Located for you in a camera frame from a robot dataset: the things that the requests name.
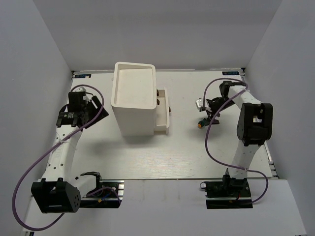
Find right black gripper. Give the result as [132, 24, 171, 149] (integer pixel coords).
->
[205, 97, 236, 126]

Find green orange stubby screwdriver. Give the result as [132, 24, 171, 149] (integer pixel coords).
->
[197, 118, 210, 128]

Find white drawer cabinet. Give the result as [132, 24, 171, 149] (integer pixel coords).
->
[111, 62, 157, 136]

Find white bottom drawer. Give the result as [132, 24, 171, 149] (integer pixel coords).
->
[154, 88, 170, 135]

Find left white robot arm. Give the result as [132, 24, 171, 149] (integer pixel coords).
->
[31, 87, 109, 213]

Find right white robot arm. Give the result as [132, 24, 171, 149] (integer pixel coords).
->
[203, 78, 273, 196]

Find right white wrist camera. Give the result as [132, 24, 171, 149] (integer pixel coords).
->
[195, 98, 206, 112]

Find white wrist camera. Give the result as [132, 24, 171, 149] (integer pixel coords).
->
[75, 86, 87, 93]
[195, 98, 206, 112]

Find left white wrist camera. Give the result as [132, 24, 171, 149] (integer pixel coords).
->
[75, 86, 87, 93]

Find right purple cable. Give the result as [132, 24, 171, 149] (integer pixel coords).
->
[203, 78, 269, 204]

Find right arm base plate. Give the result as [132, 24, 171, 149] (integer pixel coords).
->
[200, 181, 253, 209]

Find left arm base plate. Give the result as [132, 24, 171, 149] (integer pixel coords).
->
[80, 180, 125, 209]

